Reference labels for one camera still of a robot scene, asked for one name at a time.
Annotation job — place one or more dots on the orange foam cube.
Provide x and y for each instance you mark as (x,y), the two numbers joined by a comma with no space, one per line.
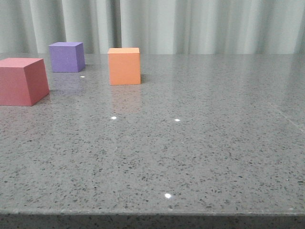
(124,66)

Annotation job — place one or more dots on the purple foam cube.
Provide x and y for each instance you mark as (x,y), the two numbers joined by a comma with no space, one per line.
(67,56)

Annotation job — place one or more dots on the red foam cube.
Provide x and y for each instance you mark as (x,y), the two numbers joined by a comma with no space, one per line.
(23,81)

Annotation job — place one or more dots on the pale green curtain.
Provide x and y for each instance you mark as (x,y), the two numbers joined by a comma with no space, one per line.
(155,26)

